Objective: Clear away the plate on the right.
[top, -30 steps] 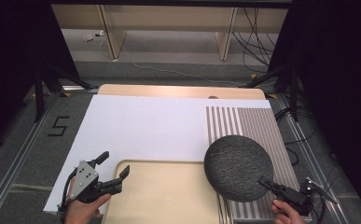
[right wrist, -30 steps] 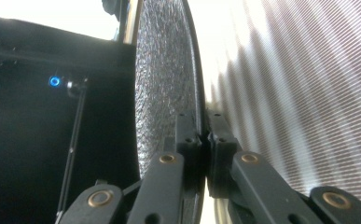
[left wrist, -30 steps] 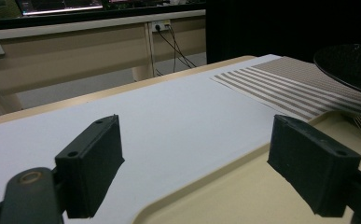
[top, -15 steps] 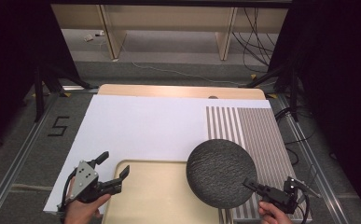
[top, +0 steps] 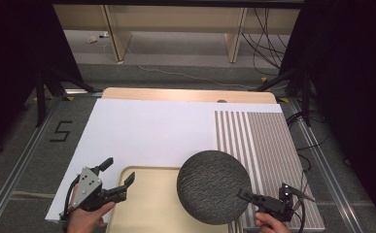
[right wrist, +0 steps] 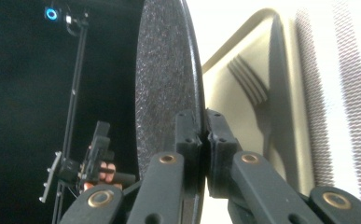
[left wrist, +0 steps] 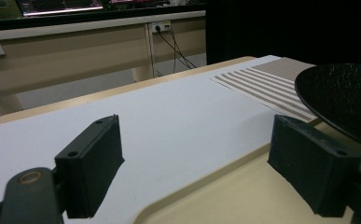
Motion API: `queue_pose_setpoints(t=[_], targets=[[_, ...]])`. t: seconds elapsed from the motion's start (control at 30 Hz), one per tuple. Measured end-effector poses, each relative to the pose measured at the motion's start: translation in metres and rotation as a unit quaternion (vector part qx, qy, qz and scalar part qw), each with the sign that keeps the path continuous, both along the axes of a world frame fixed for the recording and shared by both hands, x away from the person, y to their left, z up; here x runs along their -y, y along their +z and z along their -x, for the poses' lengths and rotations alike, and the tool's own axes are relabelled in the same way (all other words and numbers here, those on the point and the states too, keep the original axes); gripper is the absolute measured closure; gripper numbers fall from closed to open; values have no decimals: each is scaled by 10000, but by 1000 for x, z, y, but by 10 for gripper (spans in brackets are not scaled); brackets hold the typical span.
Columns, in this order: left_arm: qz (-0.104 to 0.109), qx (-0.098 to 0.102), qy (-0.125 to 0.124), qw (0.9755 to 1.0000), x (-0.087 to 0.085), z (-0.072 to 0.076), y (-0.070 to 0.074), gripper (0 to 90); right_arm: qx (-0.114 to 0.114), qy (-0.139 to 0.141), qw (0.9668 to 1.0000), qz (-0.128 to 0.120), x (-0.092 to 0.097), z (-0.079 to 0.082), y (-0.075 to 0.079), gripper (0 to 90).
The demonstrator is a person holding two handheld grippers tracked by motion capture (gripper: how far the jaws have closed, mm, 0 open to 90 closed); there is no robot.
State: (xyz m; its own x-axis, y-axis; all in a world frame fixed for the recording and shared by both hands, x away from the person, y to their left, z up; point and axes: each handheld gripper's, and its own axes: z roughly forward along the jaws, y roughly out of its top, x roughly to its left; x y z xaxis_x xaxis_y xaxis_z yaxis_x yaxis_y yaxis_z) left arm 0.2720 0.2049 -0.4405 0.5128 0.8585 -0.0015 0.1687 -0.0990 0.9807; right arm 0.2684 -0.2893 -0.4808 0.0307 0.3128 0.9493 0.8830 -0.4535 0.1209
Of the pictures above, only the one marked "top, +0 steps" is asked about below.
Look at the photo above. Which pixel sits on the dark grey round plate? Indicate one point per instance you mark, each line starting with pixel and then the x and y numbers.
pixel 213 187

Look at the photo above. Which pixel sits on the light wooden desk frame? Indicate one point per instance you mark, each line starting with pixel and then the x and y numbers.
pixel 176 17

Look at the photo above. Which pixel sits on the beige plastic tray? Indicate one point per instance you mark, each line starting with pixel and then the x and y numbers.
pixel 146 200

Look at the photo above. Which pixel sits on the dark curtain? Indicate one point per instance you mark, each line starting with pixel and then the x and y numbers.
pixel 14 48
pixel 354 81

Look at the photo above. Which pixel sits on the black tripod stand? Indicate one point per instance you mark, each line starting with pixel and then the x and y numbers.
pixel 41 97
pixel 306 97

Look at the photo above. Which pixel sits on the grey striped placemat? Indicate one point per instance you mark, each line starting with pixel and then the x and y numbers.
pixel 269 145

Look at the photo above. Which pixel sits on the white board sheet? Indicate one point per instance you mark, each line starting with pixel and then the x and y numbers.
pixel 150 132

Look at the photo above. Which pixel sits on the person's right hand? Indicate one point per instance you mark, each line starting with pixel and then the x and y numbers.
pixel 269 225

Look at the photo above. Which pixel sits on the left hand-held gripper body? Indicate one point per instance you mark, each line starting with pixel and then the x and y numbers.
pixel 87 186

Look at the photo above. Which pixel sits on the white plug adapter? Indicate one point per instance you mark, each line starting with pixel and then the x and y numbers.
pixel 92 39

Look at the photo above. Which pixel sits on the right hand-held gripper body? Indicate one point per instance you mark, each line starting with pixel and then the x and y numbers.
pixel 274 205

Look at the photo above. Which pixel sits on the person's left hand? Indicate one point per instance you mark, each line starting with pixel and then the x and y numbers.
pixel 83 222

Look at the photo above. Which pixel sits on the aluminium floor rail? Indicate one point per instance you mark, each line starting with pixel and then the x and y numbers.
pixel 328 168
pixel 17 161

